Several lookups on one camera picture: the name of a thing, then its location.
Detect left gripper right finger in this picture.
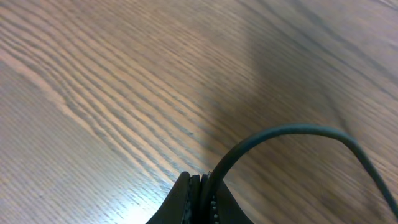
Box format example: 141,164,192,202
200,181,253,224

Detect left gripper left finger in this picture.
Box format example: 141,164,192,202
147,172,190,224

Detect thick black usb cable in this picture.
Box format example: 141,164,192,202
200,123,398,224

